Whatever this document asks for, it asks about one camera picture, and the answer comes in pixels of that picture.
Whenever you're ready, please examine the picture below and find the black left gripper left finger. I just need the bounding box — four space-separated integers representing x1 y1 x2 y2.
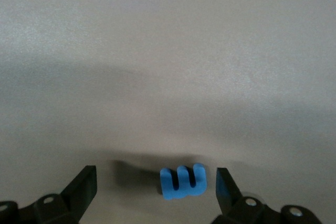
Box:
0 165 98 224

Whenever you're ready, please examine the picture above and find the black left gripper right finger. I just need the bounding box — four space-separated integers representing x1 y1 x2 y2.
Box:
212 167 321 224

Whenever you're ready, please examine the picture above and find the blue lowercase letter m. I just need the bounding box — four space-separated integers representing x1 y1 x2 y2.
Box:
159 163 208 200

